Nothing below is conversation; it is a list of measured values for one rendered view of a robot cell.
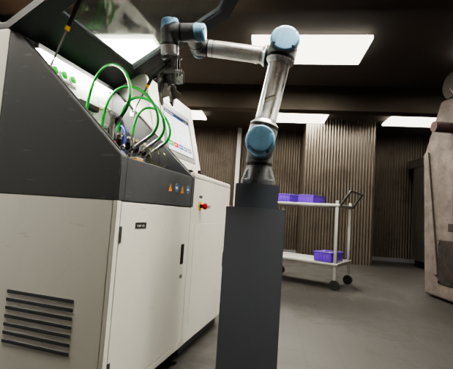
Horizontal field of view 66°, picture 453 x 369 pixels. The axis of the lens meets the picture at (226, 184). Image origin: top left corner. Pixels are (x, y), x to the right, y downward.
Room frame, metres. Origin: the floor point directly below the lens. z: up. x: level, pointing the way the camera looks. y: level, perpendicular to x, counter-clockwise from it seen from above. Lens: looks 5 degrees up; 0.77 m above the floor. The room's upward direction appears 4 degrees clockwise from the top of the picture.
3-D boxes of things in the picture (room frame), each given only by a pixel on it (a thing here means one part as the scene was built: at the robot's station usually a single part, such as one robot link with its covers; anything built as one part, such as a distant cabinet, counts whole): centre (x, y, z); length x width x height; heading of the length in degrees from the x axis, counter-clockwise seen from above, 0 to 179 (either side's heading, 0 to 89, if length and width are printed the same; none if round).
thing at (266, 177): (1.54, -0.14, 0.95); 0.15 x 0.15 x 0.10
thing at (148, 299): (1.55, 0.28, 0.44); 0.65 x 0.02 x 0.68; 163
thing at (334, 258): (4.38, -1.09, 0.56); 1.15 x 0.67 x 1.11; 61
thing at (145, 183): (1.56, 0.29, 0.87); 0.62 x 0.04 x 0.16; 163
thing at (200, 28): (1.45, 0.18, 1.53); 0.11 x 0.11 x 0.08; 84
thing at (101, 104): (1.94, 0.70, 1.20); 0.13 x 0.03 x 0.31; 163
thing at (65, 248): (1.64, 0.55, 0.39); 0.70 x 0.58 x 0.79; 163
